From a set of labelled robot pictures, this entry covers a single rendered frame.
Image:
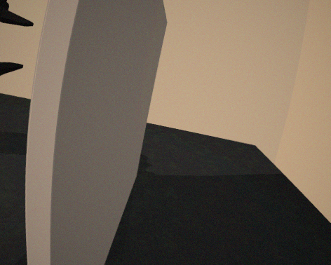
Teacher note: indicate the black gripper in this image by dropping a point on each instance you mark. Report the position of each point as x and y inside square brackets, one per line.
[11, 18]

